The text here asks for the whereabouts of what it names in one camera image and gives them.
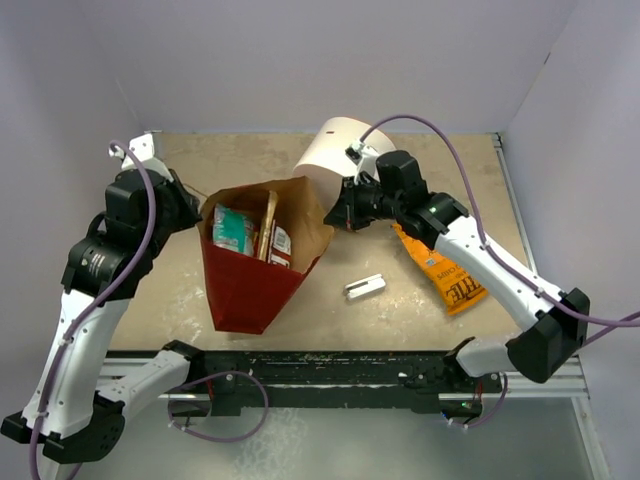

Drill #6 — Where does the tan snack bag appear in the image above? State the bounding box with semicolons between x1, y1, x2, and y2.
256;190;279;262

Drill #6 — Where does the red paper bag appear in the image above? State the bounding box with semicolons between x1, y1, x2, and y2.
197;176;334;335

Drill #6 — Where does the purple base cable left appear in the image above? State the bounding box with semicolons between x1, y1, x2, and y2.
167;370;271;444

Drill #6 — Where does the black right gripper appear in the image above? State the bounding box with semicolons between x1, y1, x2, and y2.
325;174;404;230

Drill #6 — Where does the white cylindrical bin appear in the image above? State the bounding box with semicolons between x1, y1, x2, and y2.
292;117;370;214

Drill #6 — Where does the orange kettle chips bag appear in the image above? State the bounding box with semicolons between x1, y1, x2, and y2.
392;223;489;316

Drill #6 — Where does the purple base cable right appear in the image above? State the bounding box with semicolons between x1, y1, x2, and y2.
444;372;510;430

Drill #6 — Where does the red white snack packet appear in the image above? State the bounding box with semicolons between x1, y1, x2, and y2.
255;222;292;268

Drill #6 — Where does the teal white snack packet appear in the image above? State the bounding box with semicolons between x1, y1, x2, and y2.
212;204;255;257

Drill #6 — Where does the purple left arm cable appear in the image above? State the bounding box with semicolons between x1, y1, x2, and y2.
27;139;159;480

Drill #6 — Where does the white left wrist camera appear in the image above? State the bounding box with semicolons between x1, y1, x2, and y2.
109;132;170;178

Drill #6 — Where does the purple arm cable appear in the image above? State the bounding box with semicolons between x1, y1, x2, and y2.
27;139;159;480
357;114;640;346

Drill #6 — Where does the small white stapler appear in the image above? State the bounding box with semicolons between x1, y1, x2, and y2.
343;274;386;302

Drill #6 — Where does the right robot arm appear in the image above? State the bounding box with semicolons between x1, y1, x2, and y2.
324;147;590;391

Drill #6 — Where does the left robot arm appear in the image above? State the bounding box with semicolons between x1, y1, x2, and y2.
1;170;206;464

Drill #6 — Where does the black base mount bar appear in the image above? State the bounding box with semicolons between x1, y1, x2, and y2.
164;340;502;416

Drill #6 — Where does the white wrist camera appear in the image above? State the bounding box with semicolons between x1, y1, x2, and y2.
109;132;170;178
345;140;379;179

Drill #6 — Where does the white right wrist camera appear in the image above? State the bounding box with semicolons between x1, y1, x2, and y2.
345;140;379;179

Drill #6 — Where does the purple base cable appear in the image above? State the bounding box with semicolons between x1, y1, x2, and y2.
444;372;510;430
167;370;271;444

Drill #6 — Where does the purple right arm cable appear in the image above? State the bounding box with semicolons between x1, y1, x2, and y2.
357;114;640;346

